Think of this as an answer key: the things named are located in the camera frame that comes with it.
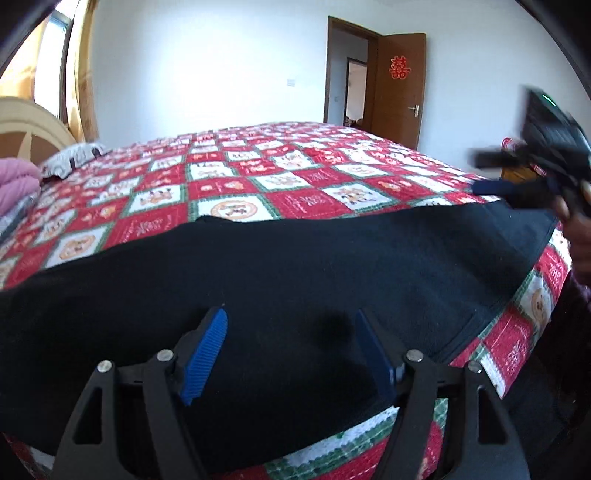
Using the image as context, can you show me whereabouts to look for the window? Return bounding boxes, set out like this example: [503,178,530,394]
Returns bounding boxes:
[46,9,75,123]

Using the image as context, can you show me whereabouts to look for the pink folded blanket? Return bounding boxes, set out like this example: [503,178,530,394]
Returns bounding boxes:
[0,157,43,215]

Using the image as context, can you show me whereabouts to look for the black pants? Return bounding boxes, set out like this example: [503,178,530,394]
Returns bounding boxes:
[0,200,561,467]

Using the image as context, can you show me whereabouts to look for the white patterned pillow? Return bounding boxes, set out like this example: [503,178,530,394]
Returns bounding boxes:
[39,142,112,181]

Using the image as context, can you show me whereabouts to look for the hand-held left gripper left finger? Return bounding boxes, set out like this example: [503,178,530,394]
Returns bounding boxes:
[51,307,229,480]

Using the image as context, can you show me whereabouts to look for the narrow yellow curtain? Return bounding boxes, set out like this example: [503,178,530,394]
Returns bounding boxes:
[69,0,100,141]

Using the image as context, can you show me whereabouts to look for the cream and brown headboard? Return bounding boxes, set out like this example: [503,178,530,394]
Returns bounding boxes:
[0,97,77,162]

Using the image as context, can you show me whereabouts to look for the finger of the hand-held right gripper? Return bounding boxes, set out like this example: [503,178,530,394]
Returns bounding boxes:
[471,179,557,209]
[475,145,539,171]

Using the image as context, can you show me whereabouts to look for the brown door frame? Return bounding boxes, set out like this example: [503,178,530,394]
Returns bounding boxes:
[323,15,384,126]

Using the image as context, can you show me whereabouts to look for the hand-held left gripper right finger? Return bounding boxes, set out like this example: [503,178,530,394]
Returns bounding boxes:
[355,308,532,480]

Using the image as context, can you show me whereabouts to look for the person's right hand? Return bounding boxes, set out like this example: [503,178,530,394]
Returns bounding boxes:
[554,180,591,222]

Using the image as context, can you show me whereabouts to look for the red checkered printed bedspread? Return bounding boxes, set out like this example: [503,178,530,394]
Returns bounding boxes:
[0,121,573,480]

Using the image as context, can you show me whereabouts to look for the grey patterned pillow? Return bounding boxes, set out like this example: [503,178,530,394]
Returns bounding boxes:
[0,190,44,241]

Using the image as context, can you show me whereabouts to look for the brown wooden door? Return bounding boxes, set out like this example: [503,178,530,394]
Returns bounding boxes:
[365,33,426,151]

